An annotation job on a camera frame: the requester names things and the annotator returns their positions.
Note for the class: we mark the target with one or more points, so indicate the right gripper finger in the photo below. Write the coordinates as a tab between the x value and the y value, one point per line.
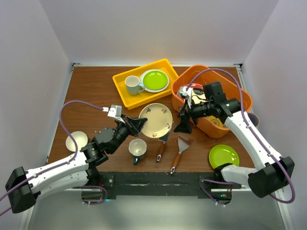
183	126
183	111

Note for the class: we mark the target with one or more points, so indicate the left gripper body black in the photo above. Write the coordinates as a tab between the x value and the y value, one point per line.
123	129

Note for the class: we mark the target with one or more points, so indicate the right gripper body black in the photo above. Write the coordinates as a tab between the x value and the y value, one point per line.
198	110

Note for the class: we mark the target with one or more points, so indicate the cream plate black mark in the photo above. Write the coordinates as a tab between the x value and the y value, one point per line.
198	95

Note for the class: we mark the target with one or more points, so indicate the yellow patterned plate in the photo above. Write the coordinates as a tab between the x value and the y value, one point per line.
216	121

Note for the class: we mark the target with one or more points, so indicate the white cup green handle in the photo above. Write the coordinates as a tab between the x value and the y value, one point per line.
137	148

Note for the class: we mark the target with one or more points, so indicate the cream plate small motifs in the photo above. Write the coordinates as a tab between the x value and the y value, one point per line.
159	120

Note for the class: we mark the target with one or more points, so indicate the red and teal plate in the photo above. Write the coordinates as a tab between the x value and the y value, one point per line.
197	85

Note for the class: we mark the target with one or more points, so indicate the lime green plate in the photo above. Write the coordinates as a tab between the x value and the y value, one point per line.
223	154
155	80

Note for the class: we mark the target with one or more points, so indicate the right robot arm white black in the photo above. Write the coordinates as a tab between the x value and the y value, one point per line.
272	171

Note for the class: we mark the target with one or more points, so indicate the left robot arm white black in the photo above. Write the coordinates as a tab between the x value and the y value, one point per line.
22	186

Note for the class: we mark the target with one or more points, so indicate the orange plastic dish bin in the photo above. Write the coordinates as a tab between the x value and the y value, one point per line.
229	88

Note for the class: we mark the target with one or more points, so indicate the yellow plastic tray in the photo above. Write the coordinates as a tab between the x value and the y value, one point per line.
133	101

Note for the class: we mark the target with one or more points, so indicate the white scalloped plate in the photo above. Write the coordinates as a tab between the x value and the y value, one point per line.
141	78

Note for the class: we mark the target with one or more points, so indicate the light blue mug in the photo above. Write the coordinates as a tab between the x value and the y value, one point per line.
134	85

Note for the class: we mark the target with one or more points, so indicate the small white dish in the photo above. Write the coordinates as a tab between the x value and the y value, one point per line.
80	138

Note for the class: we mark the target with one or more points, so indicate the beige purple cup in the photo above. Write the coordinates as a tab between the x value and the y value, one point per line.
254	119

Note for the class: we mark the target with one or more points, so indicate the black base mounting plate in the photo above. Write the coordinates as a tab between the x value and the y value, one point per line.
162	184

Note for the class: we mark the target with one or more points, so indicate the solid spatula wooden handle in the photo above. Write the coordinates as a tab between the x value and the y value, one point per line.
183	144

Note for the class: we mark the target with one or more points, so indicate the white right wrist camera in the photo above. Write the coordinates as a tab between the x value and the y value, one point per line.
186	94

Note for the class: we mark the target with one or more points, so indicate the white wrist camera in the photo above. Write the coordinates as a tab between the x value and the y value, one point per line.
113	111
186	94

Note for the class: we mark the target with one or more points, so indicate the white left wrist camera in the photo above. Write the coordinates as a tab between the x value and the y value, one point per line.
113	111

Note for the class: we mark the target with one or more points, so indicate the slotted spatula wooden handle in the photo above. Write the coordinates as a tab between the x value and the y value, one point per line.
163	141

